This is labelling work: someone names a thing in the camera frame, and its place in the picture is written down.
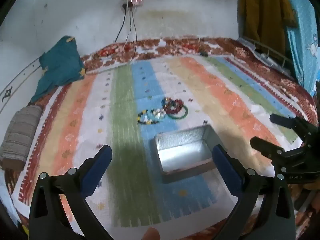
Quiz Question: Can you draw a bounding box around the mustard hanging garment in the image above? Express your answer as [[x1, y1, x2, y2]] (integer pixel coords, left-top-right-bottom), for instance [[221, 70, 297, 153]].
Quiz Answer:
[[237, 0, 296, 56]]

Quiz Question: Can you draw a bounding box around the metal wire rack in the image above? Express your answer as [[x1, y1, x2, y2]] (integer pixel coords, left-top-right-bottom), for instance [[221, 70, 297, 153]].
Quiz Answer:
[[237, 36, 296, 76]]

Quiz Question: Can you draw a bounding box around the white bead bracelet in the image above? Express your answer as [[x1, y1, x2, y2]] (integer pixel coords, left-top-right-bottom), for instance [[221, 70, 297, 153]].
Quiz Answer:
[[151, 108, 167, 119]]

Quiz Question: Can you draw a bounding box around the red bead bracelet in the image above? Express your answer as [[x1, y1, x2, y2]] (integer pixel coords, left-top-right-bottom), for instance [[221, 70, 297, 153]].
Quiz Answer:
[[164, 99, 184, 114]]

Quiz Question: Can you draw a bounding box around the yellow and black bead bracelet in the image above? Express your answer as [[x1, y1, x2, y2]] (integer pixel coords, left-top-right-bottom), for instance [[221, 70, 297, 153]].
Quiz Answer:
[[137, 110, 161, 126]]

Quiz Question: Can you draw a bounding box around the green bangle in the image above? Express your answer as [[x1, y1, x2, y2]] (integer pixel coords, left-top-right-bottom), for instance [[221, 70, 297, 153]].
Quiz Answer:
[[167, 105, 189, 120]]

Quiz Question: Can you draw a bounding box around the grey rolled cloth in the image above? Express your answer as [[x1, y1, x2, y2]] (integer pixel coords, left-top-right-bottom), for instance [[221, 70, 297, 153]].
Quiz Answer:
[[0, 105, 43, 168]]

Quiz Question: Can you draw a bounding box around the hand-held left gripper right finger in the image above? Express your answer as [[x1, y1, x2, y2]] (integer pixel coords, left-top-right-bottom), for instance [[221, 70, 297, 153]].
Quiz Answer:
[[211, 144, 297, 240]]

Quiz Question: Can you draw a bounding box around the wall power socket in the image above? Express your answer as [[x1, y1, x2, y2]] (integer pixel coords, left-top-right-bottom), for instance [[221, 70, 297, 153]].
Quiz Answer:
[[119, 0, 145, 11]]

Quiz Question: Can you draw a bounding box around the person's left hand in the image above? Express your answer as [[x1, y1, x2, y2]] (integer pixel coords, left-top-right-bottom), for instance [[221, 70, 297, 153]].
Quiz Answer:
[[142, 227, 161, 240]]

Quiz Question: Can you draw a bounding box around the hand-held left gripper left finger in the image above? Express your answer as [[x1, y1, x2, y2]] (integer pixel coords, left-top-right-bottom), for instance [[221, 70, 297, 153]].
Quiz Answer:
[[29, 144, 113, 240]]

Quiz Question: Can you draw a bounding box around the black charger cable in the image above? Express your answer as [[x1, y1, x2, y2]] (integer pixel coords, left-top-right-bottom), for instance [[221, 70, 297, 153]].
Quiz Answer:
[[114, 4, 127, 43], [129, 5, 138, 61]]

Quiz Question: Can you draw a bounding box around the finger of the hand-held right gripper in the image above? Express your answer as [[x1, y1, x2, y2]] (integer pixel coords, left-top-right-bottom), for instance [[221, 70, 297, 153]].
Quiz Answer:
[[269, 114, 320, 146], [250, 136, 288, 173]]

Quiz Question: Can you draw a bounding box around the striped colourful bedsheet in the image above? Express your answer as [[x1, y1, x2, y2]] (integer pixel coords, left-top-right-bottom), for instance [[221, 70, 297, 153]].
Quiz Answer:
[[4, 37, 320, 240]]

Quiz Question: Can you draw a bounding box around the white charger cable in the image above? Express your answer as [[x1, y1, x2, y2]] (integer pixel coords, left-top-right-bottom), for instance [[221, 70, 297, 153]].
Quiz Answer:
[[122, 5, 134, 53]]

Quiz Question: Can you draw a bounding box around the blue printed cloth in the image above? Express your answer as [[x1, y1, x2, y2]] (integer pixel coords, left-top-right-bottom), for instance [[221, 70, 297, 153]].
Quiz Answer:
[[281, 0, 320, 96]]

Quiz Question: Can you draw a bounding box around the striped woven blanket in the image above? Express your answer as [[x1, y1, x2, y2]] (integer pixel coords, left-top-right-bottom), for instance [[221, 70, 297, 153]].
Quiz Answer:
[[14, 55, 300, 231]]

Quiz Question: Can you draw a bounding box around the teal cloth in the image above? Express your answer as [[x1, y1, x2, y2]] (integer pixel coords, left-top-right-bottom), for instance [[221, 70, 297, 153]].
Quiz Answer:
[[30, 35, 86, 103]]

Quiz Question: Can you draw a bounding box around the metal tin box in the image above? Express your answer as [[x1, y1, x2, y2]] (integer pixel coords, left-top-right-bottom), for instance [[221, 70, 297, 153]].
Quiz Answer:
[[150, 124, 227, 184]]

